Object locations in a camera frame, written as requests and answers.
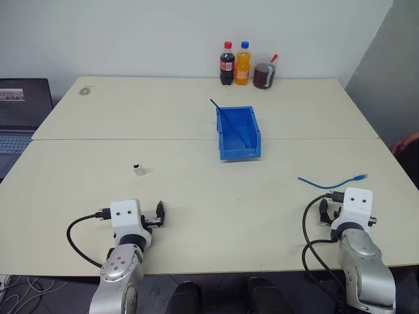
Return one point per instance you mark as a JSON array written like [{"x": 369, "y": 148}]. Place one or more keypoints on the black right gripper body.
[{"x": 334, "y": 214}]

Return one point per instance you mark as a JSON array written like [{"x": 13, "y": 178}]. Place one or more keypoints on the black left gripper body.
[{"x": 152, "y": 222}]

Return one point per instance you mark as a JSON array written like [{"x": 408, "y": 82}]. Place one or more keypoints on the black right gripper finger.
[{"x": 323, "y": 211}]

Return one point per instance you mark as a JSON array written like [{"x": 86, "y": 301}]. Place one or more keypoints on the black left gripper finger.
[{"x": 160, "y": 210}]

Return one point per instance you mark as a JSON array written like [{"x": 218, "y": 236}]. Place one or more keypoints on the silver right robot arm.
[{"x": 363, "y": 265}]

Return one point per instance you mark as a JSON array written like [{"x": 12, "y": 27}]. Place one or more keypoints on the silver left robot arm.
[{"x": 118, "y": 271}]

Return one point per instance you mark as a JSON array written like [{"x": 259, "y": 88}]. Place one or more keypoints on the small white connector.
[{"x": 139, "y": 170}]

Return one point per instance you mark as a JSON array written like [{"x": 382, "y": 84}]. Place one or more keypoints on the bystander's bare hand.
[{"x": 407, "y": 142}]

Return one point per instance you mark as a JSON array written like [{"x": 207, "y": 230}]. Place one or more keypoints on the dark rounded shape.
[
  {"x": 185, "y": 299},
  {"x": 265, "y": 296}
]

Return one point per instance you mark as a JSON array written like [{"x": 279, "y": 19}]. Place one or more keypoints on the blue plastic storage bin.
[{"x": 240, "y": 148}]

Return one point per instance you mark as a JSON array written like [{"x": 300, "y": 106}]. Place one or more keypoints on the cola bottle with red cap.
[{"x": 227, "y": 67}]

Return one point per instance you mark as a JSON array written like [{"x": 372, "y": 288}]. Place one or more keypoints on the red spoon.
[{"x": 274, "y": 58}]

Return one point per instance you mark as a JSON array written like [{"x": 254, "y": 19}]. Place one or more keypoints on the orange soda bottle, blue cap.
[{"x": 243, "y": 68}]

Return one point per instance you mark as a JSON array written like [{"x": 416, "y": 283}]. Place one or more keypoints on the dark grey laptop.
[{"x": 19, "y": 111}]

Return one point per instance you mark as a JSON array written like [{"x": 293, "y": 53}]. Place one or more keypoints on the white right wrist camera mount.
[{"x": 356, "y": 207}]

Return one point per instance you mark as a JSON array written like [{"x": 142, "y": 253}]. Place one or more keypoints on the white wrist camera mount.
[
  {"x": 125, "y": 217},
  {"x": 356, "y": 207}
]

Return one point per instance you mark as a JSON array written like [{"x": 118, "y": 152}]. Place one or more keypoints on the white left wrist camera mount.
[{"x": 125, "y": 217}]

